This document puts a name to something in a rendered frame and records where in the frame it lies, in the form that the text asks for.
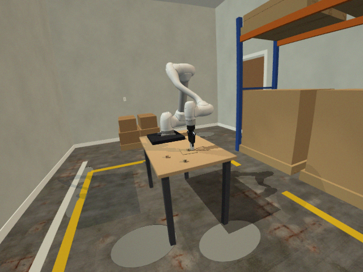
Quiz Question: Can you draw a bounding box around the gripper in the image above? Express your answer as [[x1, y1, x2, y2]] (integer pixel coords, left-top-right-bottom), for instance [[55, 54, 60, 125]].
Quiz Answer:
[[187, 125, 196, 150]]

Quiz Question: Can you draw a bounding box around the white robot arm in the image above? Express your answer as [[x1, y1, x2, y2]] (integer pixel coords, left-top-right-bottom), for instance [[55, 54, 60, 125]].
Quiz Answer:
[[158, 62, 214, 137]]

